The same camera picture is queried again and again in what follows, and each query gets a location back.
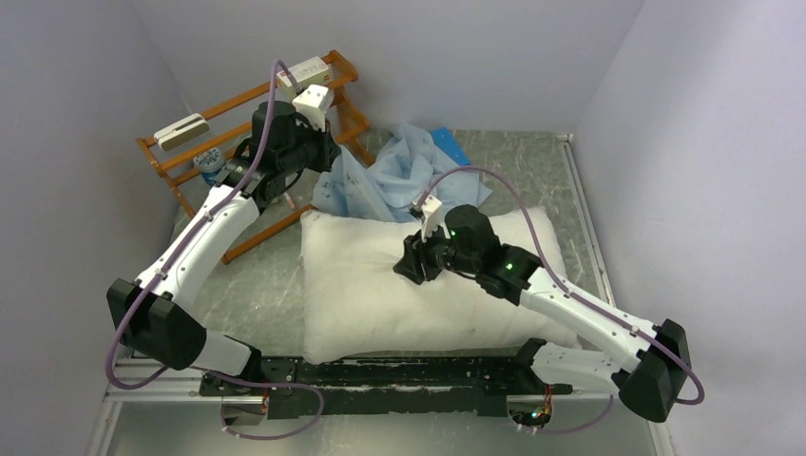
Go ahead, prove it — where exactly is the light blue pillowcase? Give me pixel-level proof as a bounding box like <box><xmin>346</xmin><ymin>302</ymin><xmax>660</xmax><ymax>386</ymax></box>
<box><xmin>312</xmin><ymin>124</ymin><xmax>458</xmax><ymax>222</ymax></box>

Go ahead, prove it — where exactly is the pink white pen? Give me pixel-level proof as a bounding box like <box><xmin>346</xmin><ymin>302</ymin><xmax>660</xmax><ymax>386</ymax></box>
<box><xmin>283</xmin><ymin>192</ymin><xmax>297</xmax><ymax>210</ymax></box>

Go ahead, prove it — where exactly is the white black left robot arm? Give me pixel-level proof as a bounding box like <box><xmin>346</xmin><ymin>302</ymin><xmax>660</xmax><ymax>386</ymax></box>
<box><xmin>106</xmin><ymin>97</ymin><xmax>340</xmax><ymax>395</ymax></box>

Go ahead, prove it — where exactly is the blue lidded jar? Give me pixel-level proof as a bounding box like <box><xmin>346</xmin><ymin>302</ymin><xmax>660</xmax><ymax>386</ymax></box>
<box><xmin>192</xmin><ymin>147</ymin><xmax>225</xmax><ymax>186</ymax></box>

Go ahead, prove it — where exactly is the white eraser block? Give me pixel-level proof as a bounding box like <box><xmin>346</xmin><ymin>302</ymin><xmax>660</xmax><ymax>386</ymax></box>
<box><xmin>153</xmin><ymin>113</ymin><xmax>210</xmax><ymax>152</ymax></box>

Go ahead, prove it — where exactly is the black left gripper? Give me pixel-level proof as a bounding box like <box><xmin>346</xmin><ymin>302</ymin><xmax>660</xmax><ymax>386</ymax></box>
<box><xmin>278</xmin><ymin>113</ymin><xmax>342</xmax><ymax>176</ymax></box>

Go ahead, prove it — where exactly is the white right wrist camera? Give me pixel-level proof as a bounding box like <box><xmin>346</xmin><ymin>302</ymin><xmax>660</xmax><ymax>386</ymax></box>
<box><xmin>413</xmin><ymin>194</ymin><xmax>442</xmax><ymax>242</ymax></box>

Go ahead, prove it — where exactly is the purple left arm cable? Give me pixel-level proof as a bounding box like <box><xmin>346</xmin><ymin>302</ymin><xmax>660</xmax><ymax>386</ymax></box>
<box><xmin>104</xmin><ymin>59</ymin><xmax>325</xmax><ymax>442</ymax></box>

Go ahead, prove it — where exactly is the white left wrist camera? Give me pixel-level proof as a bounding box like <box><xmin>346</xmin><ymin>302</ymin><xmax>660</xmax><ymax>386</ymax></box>
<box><xmin>292</xmin><ymin>85</ymin><xmax>335</xmax><ymax>132</ymax></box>

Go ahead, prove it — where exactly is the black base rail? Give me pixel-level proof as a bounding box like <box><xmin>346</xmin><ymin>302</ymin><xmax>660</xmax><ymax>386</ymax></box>
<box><xmin>199</xmin><ymin>355</ymin><xmax>573</xmax><ymax>419</ymax></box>

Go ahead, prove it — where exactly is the blue flat board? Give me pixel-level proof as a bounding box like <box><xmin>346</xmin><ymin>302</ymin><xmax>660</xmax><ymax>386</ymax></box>
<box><xmin>431</xmin><ymin>127</ymin><xmax>471</xmax><ymax>166</ymax></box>

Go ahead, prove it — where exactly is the aluminium frame rail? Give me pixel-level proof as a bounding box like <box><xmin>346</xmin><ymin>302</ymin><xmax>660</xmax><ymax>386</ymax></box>
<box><xmin>85</xmin><ymin>358</ymin><xmax>209</xmax><ymax>456</ymax></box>

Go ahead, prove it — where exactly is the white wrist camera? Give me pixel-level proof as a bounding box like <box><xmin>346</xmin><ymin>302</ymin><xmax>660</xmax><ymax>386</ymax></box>
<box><xmin>292</xmin><ymin>85</ymin><xmax>335</xmax><ymax>132</ymax></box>
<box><xmin>413</xmin><ymin>194</ymin><xmax>442</xmax><ymax>242</ymax></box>

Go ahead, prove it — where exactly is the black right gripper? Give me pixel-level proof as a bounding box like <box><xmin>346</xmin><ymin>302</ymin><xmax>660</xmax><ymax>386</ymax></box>
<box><xmin>393</xmin><ymin>217</ymin><xmax>481</xmax><ymax>284</ymax></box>

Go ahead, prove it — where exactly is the orange wooden shelf rack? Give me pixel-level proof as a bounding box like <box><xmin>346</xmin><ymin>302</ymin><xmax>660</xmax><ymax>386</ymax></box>
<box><xmin>136</xmin><ymin>49</ymin><xmax>373</xmax><ymax>266</ymax></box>

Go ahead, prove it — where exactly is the white pillow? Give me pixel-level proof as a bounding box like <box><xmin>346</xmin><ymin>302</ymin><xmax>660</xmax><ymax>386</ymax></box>
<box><xmin>300</xmin><ymin>211</ymin><xmax>581</xmax><ymax>364</ymax></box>

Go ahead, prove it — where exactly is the white red box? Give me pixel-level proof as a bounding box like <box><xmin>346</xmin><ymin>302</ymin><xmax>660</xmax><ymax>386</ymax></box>
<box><xmin>277</xmin><ymin>56</ymin><xmax>334</xmax><ymax>96</ymax></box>

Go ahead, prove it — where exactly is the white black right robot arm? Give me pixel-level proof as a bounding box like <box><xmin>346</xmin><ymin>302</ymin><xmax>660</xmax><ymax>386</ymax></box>
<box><xmin>393</xmin><ymin>205</ymin><xmax>704</xmax><ymax>423</ymax></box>

